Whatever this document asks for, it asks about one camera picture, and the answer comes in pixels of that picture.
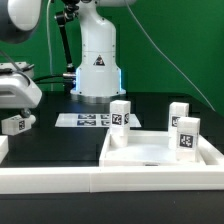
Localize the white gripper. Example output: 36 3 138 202
0 73 42 118

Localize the white square table top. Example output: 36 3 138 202
99 130 224 166

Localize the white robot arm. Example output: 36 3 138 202
0 0 136 109

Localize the white U-shaped obstacle fence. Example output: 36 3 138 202
0 138 224 194

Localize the black cable bundle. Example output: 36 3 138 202
31 73 77 93

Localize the white marker base plate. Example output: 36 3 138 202
55 113 141 127

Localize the white cable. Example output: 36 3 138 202
46 0 55 78

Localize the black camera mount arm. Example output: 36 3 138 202
54 0 81 79

